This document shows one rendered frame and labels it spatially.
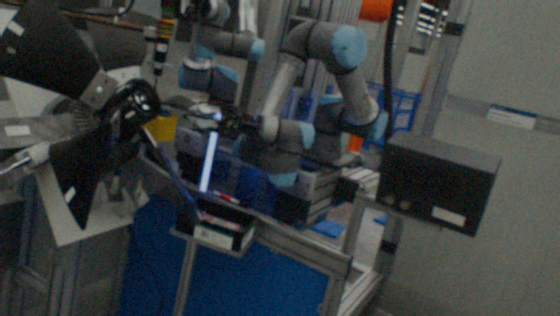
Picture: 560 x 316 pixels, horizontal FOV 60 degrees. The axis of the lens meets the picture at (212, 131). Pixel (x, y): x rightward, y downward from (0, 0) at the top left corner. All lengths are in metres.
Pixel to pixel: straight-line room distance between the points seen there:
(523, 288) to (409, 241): 0.56
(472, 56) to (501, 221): 0.85
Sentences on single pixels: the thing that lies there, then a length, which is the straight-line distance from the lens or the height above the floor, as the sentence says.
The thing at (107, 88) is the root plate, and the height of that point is 1.23.
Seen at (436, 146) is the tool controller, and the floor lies 1.24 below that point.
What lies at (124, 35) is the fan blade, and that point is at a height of 1.36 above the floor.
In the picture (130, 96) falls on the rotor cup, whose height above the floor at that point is 1.23.
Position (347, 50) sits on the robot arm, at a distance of 1.43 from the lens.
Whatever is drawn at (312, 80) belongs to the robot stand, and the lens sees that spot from 2.06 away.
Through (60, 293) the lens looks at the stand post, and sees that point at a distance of 1.54.
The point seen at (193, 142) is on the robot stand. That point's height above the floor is 0.96.
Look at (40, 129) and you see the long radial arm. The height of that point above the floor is 1.12.
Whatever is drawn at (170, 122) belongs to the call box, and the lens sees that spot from 1.80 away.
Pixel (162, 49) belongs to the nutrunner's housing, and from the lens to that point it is 1.32.
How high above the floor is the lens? 1.44
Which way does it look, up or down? 12 degrees down
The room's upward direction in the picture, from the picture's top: 11 degrees clockwise
